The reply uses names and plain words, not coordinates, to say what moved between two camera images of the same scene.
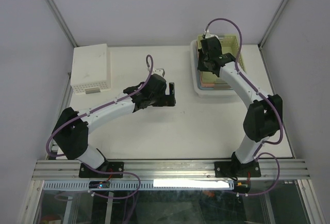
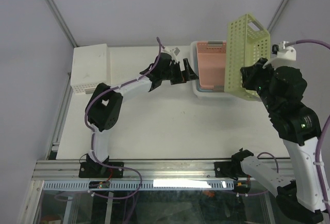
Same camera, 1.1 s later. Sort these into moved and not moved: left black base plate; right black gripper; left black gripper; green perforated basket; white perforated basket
Moved: left black gripper; right black gripper; green perforated basket
Not moved: left black base plate; white perforated basket
